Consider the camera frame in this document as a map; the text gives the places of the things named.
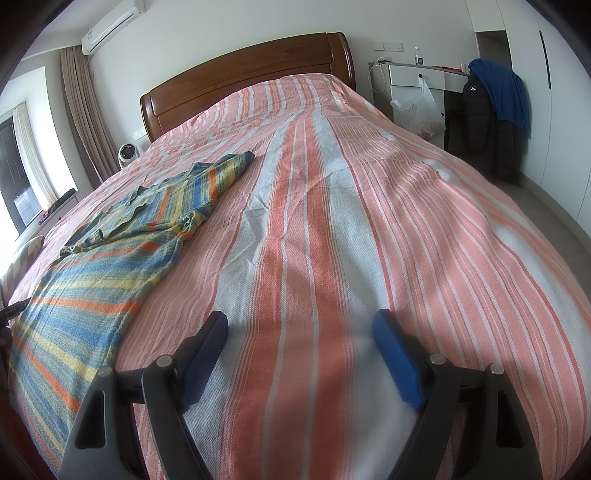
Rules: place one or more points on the clear plastic bag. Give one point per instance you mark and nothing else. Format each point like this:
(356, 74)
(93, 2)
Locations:
(422, 113)

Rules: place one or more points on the multicolour striped knit sweater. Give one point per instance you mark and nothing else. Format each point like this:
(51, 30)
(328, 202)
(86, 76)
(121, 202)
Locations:
(83, 286)

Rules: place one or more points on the small white fan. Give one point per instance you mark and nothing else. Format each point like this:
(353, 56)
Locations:
(128, 154)

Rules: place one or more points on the clear water bottle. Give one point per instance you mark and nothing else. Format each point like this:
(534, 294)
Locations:
(418, 56)

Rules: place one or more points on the white desk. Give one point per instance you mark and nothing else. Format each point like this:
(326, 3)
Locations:
(406, 74)

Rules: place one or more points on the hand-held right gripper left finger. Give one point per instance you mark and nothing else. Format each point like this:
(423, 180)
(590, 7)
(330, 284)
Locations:
(205, 364)

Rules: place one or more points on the white air conditioner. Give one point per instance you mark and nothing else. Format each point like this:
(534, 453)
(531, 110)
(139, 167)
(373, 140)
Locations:
(111, 27)

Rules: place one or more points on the white wall switch plate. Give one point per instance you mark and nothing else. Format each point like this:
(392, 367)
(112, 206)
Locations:
(388, 46)

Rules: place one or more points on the window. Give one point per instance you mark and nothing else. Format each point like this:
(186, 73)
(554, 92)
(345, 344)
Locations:
(14, 184)

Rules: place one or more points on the blue garment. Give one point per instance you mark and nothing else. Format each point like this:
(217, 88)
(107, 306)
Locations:
(508, 92)

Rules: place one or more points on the white charger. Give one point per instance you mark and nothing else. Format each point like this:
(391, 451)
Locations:
(384, 60)

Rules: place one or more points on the red item on desk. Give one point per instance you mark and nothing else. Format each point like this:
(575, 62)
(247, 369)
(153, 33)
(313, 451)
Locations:
(448, 68)

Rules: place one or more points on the bed with pink striped cover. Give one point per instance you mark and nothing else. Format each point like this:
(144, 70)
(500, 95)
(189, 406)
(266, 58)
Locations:
(346, 230)

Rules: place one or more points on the white window bench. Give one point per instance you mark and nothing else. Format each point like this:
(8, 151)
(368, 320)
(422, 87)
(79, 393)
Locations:
(55, 212)

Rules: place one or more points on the brown curtain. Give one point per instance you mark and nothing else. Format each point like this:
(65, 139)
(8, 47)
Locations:
(87, 120)

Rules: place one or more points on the white sheer curtain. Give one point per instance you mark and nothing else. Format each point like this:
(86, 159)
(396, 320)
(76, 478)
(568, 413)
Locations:
(34, 157)

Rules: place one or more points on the black puffer jacket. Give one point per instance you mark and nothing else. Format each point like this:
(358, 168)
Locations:
(480, 120)

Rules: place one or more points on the beige chair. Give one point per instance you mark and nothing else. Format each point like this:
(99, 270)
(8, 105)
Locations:
(23, 263)

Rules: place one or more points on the white wardrobe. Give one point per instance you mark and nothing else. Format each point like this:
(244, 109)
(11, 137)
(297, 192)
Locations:
(563, 115)

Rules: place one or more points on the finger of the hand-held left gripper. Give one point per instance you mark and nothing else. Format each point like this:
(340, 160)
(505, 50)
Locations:
(14, 310)

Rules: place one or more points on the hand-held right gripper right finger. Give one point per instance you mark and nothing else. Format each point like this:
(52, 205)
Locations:
(397, 364)

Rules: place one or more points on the wooden headboard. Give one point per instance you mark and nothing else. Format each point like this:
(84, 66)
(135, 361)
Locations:
(249, 69)

